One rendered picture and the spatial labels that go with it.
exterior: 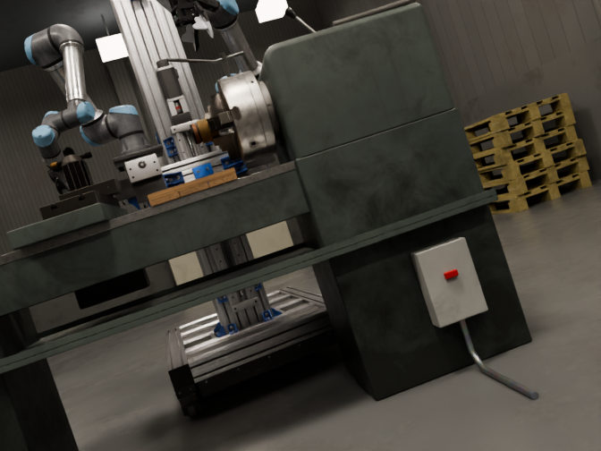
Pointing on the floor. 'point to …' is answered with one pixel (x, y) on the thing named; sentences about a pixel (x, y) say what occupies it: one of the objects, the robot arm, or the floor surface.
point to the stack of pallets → (529, 184)
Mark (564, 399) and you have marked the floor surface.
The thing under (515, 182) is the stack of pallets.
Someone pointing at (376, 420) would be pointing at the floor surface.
